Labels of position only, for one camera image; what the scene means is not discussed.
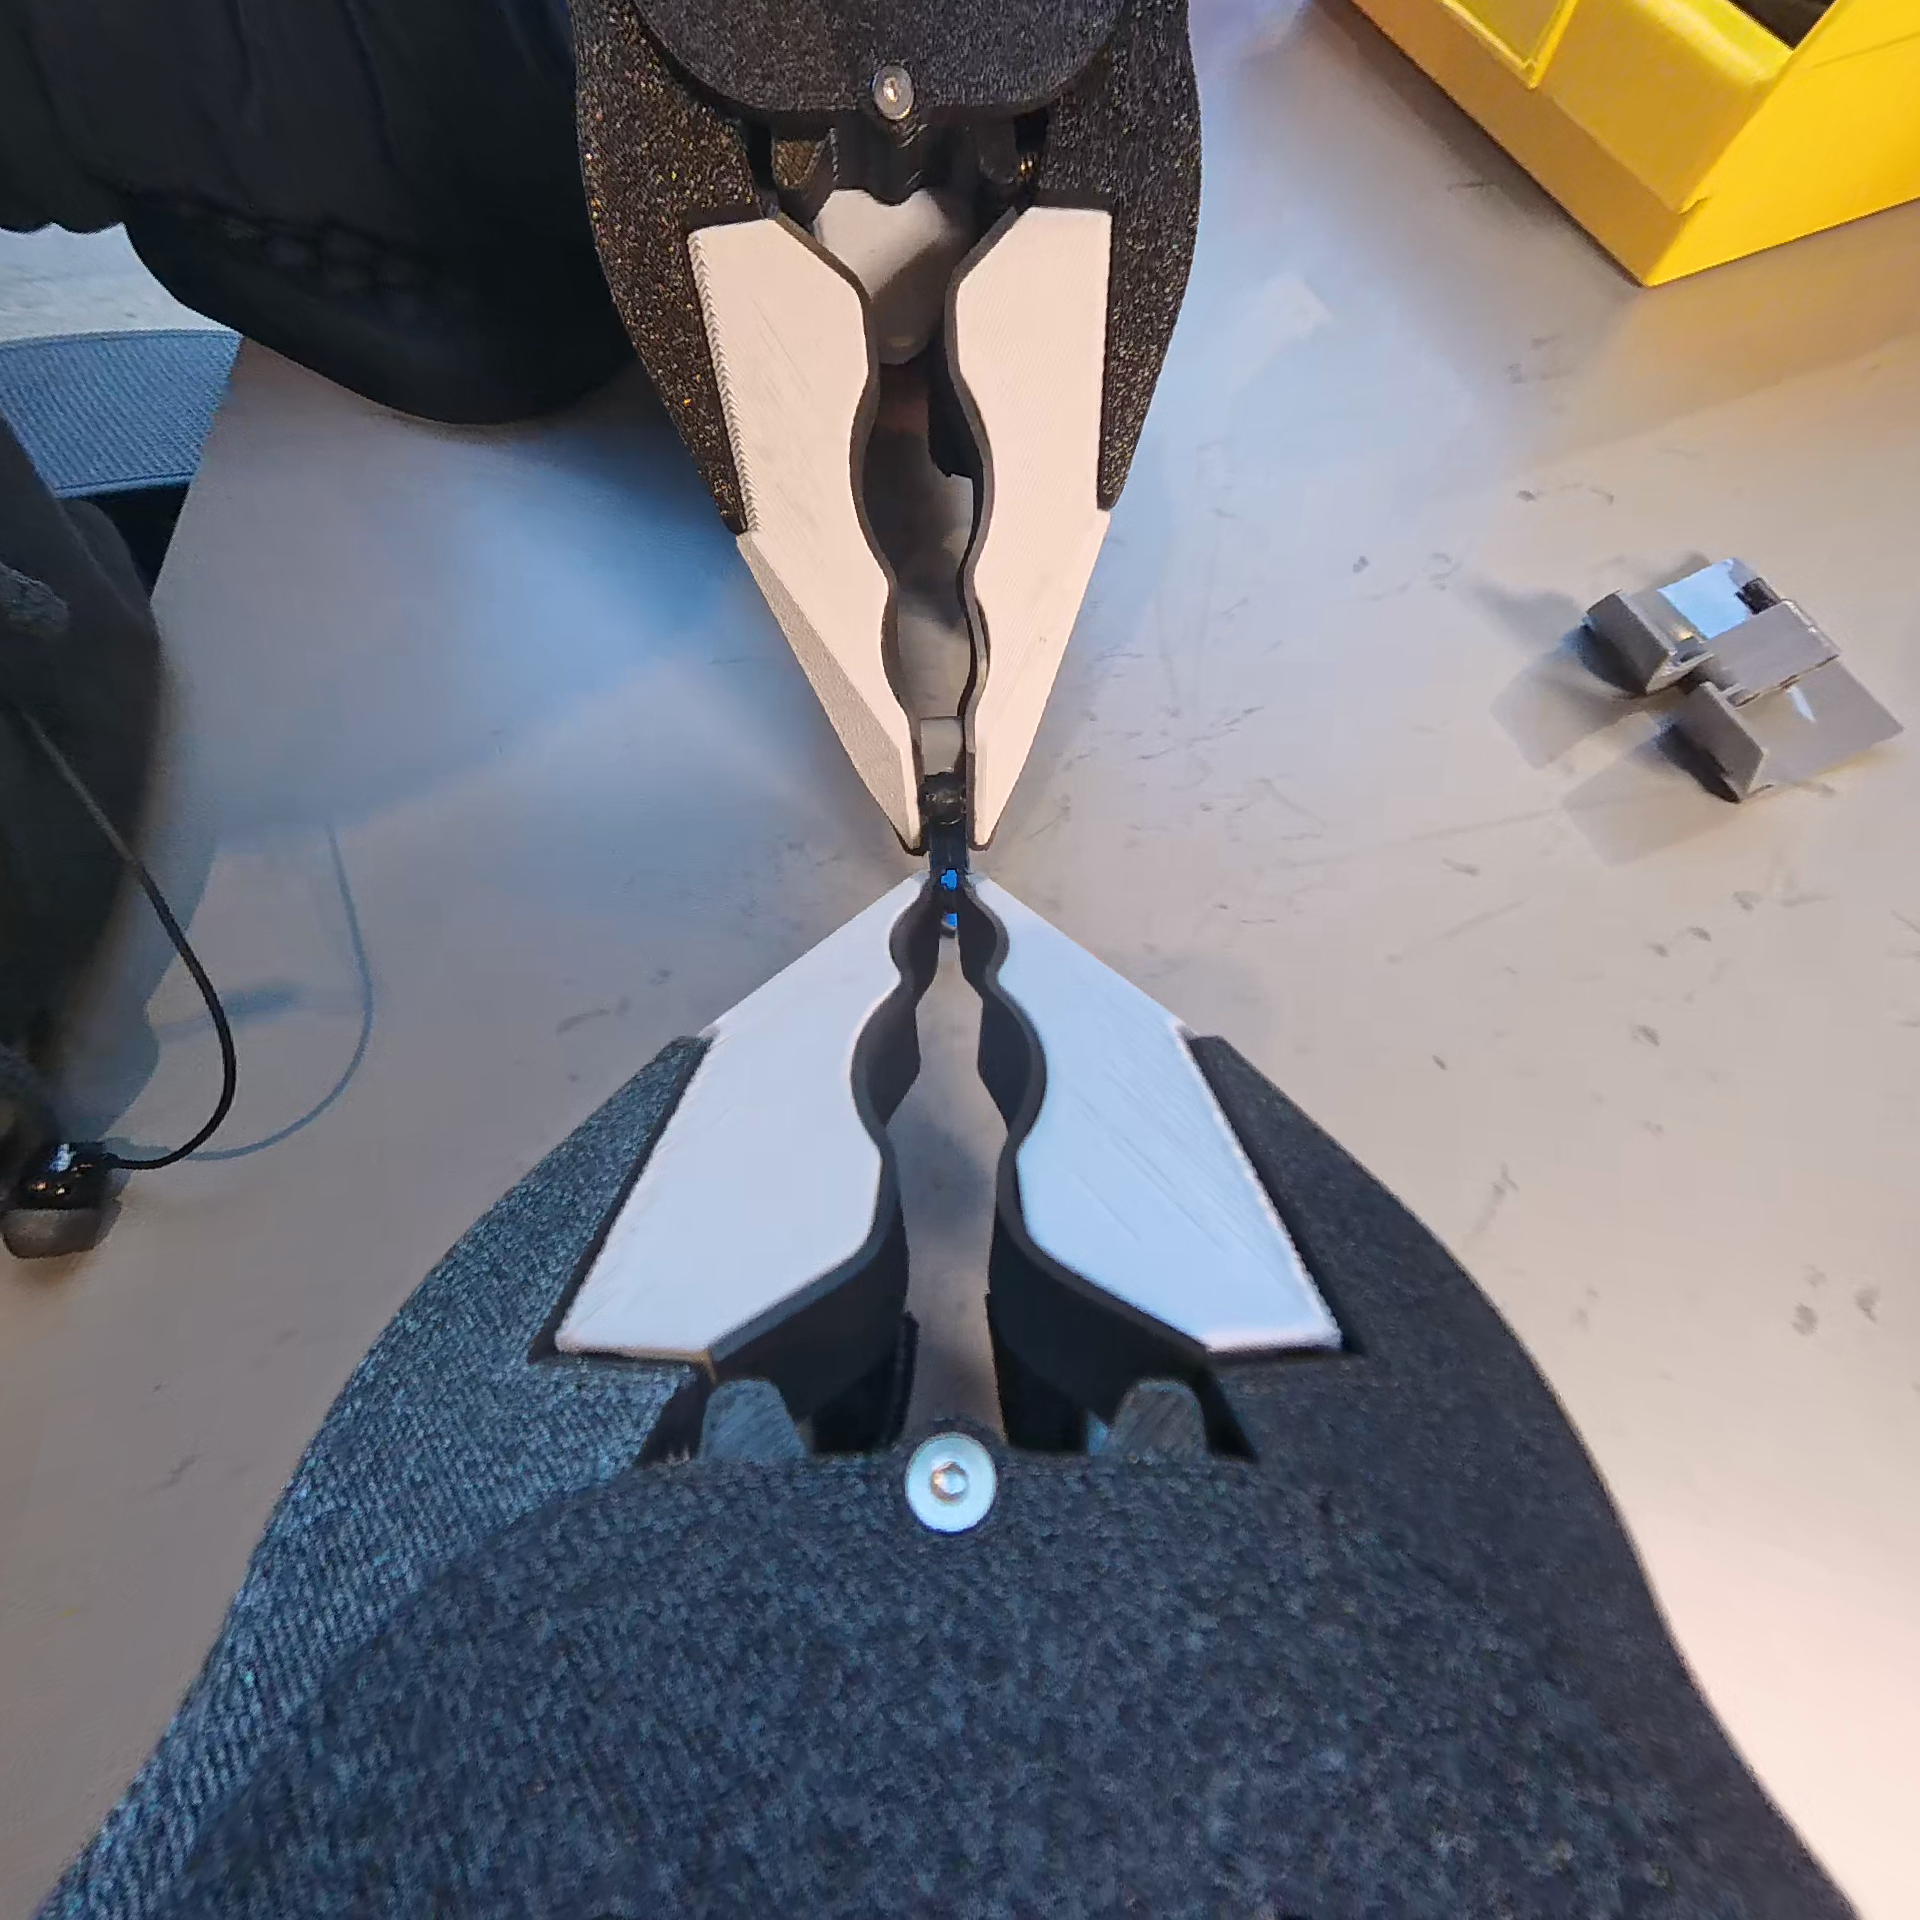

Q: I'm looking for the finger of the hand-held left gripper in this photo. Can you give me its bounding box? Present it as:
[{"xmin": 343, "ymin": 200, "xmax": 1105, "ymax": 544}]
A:
[
  {"xmin": 946, "ymin": 200, "xmax": 1118, "ymax": 855},
  {"xmin": 688, "ymin": 207, "xmax": 928, "ymax": 855}
]

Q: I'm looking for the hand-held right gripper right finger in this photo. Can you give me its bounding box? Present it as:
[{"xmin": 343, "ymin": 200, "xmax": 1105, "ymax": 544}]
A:
[{"xmin": 958, "ymin": 877, "xmax": 1344, "ymax": 1453}]

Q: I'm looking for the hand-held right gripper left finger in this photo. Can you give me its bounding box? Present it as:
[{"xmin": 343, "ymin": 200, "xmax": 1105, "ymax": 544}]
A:
[{"xmin": 552, "ymin": 873, "xmax": 940, "ymax": 1453}]

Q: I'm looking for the silver toy scoop part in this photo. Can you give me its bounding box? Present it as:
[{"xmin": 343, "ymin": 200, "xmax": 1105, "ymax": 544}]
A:
[{"xmin": 1582, "ymin": 558, "xmax": 1905, "ymax": 804}]

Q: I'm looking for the person's left forearm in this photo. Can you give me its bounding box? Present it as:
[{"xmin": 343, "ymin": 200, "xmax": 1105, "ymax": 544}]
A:
[{"xmin": 0, "ymin": 0, "xmax": 638, "ymax": 426}]

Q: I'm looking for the grey desk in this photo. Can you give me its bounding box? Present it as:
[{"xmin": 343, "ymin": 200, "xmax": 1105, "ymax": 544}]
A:
[{"xmin": 0, "ymin": 0, "xmax": 1920, "ymax": 1920}]

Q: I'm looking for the yellow plastic bin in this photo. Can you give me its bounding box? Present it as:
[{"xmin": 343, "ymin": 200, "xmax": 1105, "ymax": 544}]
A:
[{"xmin": 1350, "ymin": 0, "xmax": 1920, "ymax": 287}]

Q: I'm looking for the person's black jacket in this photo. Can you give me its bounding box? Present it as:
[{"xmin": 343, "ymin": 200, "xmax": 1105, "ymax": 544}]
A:
[{"xmin": 0, "ymin": 411, "xmax": 168, "ymax": 1082}]

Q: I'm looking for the thin black cord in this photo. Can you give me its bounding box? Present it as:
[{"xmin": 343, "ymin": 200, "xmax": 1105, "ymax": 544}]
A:
[{"xmin": 12, "ymin": 705, "xmax": 242, "ymax": 1175}]

